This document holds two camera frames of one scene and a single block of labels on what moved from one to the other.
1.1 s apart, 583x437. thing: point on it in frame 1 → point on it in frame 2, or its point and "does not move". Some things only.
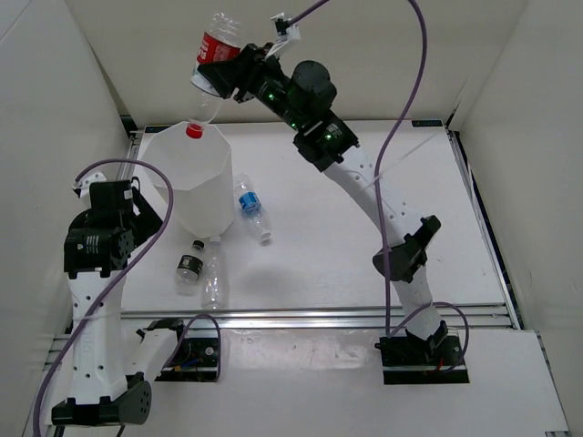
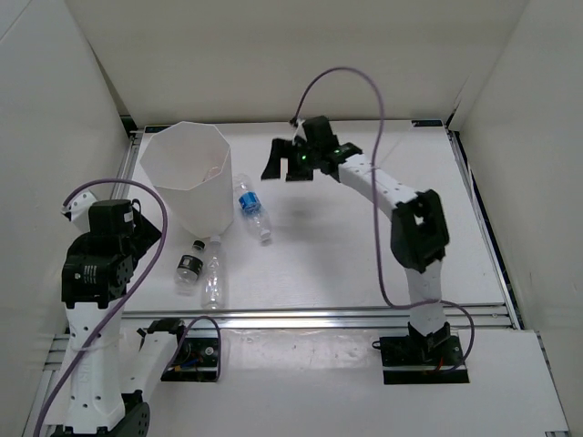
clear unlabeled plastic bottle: (214, 280) does not move
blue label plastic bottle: (251, 206) does not move
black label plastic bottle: (189, 269) does not move
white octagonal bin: (202, 178) does not move
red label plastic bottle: (221, 39) → (212, 171)
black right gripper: (245, 70) → (281, 148)
